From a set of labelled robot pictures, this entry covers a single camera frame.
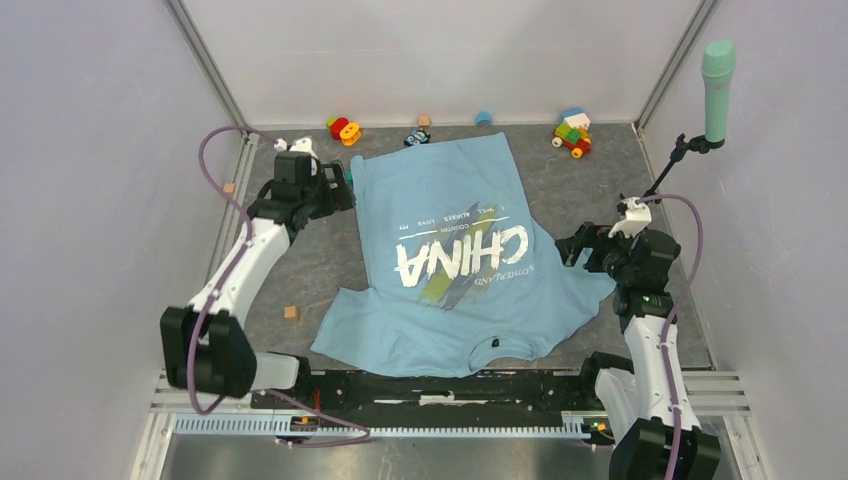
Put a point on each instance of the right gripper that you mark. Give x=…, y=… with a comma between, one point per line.
x=597, y=238

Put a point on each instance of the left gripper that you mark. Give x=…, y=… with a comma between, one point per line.
x=339, y=196

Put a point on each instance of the light blue printed t-shirt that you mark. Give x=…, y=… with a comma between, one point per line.
x=459, y=272

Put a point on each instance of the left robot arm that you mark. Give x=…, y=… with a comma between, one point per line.
x=204, y=343

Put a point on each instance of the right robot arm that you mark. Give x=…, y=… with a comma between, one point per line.
x=656, y=432

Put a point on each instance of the red orange green toy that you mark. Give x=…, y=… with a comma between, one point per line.
x=344, y=130

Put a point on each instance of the black blue toy car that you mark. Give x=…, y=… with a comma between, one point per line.
x=417, y=137

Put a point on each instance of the colourful building block toy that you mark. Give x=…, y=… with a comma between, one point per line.
x=572, y=132

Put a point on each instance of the blue round cap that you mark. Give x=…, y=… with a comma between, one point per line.
x=483, y=118

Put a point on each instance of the black microphone tripod stand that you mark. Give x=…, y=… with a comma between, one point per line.
x=669, y=169

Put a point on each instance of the mint green microphone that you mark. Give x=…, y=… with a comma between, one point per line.
x=717, y=69

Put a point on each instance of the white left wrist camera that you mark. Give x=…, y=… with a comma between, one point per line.
x=300, y=145

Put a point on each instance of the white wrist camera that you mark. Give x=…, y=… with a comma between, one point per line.
x=634, y=216
x=300, y=145

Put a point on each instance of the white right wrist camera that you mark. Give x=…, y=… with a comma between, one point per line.
x=634, y=216

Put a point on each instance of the black base frame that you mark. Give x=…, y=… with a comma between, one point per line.
x=506, y=400

